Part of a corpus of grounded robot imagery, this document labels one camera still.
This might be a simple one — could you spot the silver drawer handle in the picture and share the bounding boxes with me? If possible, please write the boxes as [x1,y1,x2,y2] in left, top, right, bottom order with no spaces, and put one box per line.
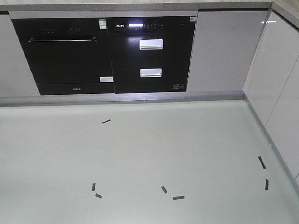
[140,68,162,78]
[139,39,164,50]

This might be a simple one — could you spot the lower silver drawer handle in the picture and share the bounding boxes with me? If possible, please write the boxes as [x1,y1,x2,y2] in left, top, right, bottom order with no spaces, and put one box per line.
[140,68,162,78]

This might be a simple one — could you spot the black floor tape strip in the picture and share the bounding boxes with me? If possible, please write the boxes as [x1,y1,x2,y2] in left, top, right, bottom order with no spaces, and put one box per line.
[258,156,266,169]
[264,178,269,190]
[173,196,185,200]

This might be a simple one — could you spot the upper silver drawer handle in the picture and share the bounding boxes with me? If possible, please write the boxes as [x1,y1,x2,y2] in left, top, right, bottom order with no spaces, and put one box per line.
[139,39,164,50]

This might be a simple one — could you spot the white side cabinet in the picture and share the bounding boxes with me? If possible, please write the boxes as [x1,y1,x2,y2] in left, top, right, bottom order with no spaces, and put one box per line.
[242,10,299,180]

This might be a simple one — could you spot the black disinfection cabinet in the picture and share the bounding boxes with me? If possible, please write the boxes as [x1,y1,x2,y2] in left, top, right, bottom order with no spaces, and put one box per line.
[107,16,197,93]

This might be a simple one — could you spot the grey cabinet door panel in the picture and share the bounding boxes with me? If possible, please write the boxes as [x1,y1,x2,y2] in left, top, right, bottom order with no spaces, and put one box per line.
[187,10,268,92]

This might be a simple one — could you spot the black built-in dishwasher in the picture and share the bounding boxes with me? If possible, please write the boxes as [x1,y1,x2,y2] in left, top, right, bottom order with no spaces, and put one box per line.
[12,18,114,95]

